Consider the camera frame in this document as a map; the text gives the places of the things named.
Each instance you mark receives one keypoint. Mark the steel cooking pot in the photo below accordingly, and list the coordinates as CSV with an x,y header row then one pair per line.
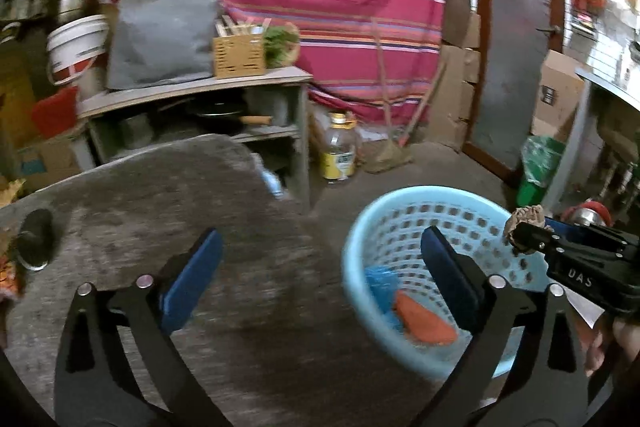
x,y
135,132

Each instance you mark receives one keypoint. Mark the cardboard box black label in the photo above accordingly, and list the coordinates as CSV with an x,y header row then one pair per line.
x,y
555,97

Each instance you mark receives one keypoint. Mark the stack of cardboard boxes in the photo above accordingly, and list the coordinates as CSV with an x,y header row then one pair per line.
x,y
457,97

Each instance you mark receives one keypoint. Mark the clear oil bottle yellow cap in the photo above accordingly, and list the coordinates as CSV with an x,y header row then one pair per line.
x,y
340,152

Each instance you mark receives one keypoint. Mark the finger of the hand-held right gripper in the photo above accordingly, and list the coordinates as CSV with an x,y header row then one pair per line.
x,y
532,237
565,226

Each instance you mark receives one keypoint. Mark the grey felt cushion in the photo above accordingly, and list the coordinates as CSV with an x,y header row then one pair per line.
x,y
160,37

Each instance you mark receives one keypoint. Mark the red and silver pot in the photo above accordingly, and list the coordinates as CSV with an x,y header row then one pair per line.
x,y
587,213

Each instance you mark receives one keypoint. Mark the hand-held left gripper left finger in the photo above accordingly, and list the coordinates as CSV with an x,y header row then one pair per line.
x,y
192,279

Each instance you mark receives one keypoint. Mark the light blue plastic basket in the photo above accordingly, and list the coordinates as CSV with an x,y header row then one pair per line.
x,y
400,217

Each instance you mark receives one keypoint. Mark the bundle of wooden chopsticks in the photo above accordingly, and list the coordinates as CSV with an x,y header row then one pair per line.
x,y
240,28

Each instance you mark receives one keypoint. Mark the white plastic bucket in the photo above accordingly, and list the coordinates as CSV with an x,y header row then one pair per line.
x,y
75,42

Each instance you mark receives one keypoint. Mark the blue foil wrapper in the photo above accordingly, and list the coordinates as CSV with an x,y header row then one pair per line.
x,y
382,287

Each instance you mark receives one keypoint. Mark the brown paper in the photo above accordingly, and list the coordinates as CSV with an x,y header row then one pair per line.
x,y
525,217

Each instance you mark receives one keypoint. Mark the low grey wooden cabinet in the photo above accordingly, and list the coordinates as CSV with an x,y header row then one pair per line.
x,y
200,84

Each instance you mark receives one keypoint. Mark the person's right hand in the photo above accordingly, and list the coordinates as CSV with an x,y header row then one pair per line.
x,y
607,352

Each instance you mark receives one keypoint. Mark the small cardboard utensil box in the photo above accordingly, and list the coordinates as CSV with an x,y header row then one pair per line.
x,y
240,57

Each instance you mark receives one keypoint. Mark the orange plastic bag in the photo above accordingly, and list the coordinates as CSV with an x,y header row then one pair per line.
x,y
425,322

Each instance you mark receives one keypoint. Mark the green plastic bag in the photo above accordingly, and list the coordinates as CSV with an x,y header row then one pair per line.
x,y
540,162

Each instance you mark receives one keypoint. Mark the grey metal door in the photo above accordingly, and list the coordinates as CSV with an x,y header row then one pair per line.
x,y
515,32

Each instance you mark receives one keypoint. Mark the red wooden stick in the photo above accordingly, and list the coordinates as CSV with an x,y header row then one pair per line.
x,y
425,107

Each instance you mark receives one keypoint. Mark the straw broom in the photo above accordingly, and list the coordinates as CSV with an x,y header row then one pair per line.
x,y
387,157

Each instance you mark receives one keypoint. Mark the cardboard box blue print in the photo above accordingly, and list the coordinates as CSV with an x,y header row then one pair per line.
x,y
55,157

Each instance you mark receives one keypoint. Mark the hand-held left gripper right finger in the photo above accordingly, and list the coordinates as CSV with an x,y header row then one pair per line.
x,y
452,282

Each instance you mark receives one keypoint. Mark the white side table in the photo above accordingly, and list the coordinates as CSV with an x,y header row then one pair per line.
x,y
612,84

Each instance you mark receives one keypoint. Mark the green leafy vegetables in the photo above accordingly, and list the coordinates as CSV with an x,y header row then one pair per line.
x,y
280,44

